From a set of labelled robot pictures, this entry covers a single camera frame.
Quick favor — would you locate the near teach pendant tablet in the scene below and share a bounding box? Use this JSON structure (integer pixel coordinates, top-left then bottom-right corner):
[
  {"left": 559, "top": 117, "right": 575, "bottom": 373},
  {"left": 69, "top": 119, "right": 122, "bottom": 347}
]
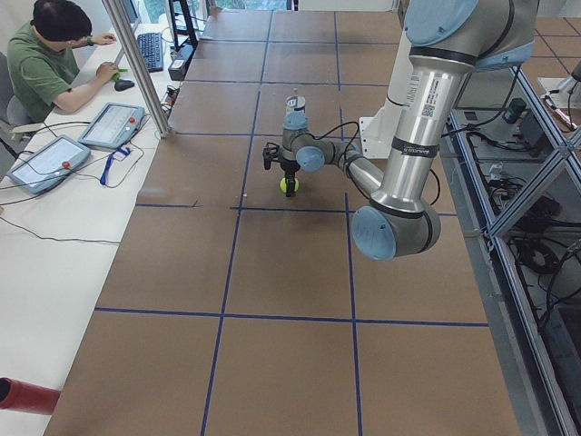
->
[{"left": 7, "top": 135, "right": 91, "bottom": 194}]

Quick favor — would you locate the person in green shirt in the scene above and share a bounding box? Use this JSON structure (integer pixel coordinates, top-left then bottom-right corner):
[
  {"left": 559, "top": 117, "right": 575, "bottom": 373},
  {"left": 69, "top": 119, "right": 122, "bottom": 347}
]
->
[{"left": 7, "top": 1, "right": 118, "bottom": 123}]

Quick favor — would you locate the blue lanyard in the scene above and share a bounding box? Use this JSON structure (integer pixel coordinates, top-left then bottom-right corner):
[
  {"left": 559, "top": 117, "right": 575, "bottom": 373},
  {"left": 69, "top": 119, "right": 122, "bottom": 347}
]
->
[{"left": 99, "top": 145, "right": 133, "bottom": 186}]

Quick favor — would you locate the yellow Wilson tennis ball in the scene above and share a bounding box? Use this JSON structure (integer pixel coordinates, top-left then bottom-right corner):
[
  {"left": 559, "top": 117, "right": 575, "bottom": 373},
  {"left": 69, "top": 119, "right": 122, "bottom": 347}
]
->
[{"left": 280, "top": 177, "right": 300, "bottom": 197}]

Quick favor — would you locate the white camera post base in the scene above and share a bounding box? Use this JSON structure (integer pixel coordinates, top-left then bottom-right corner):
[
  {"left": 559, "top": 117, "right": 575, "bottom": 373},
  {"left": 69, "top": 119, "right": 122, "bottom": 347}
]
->
[{"left": 359, "top": 94, "right": 406, "bottom": 159}]

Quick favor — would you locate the teach pendant tablet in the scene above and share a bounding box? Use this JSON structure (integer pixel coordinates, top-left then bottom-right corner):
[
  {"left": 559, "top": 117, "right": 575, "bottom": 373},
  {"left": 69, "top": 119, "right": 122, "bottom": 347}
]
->
[
  {"left": 7, "top": 135, "right": 91, "bottom": 194},
  {"left": 78, "top": 103, "right": 145, "bottom": 150}
]

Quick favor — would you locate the black computer keyboard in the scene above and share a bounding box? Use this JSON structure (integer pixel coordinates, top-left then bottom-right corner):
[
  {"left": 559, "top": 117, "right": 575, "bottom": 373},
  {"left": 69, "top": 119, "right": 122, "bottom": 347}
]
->
[{"left": 136, "top": 32, "right": 163, "bottom": 73}]

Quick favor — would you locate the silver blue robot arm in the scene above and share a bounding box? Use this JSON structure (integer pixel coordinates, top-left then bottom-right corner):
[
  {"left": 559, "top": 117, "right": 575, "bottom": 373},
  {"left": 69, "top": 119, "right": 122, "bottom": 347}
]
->
[{"left": 262, "top": 1, "right": 538, "bottom": 260}]

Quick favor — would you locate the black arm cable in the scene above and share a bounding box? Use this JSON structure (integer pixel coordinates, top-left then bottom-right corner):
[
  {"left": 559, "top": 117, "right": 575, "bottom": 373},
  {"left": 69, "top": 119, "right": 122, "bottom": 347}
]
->
[{"left": 308, "top": 120, "right": 441, "bottom": 205}]

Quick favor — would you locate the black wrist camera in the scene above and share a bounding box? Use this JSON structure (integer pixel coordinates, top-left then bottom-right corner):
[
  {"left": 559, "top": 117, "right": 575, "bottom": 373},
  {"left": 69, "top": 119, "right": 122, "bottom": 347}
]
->
[{"left": 262, "top": 142, "right": 281, "bottom": 171}]

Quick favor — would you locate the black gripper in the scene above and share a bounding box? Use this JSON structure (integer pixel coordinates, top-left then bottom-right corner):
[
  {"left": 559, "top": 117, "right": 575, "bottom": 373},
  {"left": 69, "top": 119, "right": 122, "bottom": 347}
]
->
[{"left": 279, "top": 157, "right": 300, "bottom": 197}]

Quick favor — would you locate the aluminium frame post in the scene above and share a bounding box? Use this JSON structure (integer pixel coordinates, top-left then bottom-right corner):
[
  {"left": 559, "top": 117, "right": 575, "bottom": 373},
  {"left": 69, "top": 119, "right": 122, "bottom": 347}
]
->
[{"left": 103, "top": 0, "right": 171, "bottom": 138}]

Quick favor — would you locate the red cylinder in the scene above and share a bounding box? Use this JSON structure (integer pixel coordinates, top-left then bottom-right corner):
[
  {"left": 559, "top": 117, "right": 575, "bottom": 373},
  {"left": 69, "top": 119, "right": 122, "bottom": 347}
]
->
[{"left": 1, "top": 377, "right": 61, "bottom": 415}]

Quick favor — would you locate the black power strip box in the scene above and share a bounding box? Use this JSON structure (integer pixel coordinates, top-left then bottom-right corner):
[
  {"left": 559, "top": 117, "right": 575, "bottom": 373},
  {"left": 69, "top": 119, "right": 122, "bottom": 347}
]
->
[{"left": 168, "top": 44, "right": 194, "bottom": 82}]

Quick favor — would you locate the far teach pendant tablet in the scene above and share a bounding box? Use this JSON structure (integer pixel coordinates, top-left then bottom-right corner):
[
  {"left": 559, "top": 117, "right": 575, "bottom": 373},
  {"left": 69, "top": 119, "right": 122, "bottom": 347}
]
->
[{"left": 78, "top": 103, "right": 145, "bottom": 150}]

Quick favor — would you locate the clear Wilson ball can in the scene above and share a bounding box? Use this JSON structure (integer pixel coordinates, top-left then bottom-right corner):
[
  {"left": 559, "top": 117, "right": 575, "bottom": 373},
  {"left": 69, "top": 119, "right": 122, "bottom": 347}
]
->
[{"left": 285, "top": 94, "right": 306, "bottom": 114}]

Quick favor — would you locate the black computer mouse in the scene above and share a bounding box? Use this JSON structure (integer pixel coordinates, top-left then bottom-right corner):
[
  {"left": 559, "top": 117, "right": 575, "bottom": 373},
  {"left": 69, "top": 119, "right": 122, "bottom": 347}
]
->
[{"left": 114, "top": 79, "right": 135, "bottom": 92}]

